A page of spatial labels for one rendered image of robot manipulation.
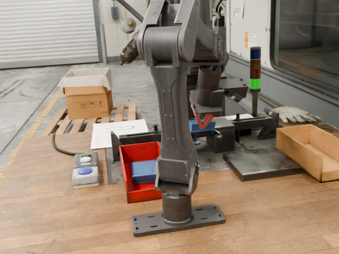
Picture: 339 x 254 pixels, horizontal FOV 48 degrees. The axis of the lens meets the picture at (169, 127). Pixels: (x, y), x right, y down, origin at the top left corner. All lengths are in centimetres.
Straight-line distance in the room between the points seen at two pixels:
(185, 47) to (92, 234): 43
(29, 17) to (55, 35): 76
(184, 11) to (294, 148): 57
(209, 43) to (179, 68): 20
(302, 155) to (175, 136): 46
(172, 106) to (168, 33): 14
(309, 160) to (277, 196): 16
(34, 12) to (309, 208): 988
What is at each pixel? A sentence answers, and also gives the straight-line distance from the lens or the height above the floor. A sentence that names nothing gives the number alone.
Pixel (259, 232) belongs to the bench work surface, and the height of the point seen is 90.
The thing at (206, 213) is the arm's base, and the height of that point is 91.
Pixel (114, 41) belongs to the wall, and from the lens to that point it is 1034.
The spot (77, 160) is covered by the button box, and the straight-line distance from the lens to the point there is 114.
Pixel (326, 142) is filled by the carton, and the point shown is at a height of 94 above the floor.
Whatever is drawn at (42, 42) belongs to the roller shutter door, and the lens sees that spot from 1047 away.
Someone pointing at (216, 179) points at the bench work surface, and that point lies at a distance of 103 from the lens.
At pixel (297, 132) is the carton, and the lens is 125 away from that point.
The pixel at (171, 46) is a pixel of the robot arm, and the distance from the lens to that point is 68.
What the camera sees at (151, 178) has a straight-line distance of 100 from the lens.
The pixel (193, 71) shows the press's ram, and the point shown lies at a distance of 109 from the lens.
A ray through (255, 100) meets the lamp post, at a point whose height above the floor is 101.
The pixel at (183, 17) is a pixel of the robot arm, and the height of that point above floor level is 133.
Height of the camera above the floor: 135
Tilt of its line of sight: 18 degrees down
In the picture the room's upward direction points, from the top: 3 degrees counter-clockwise
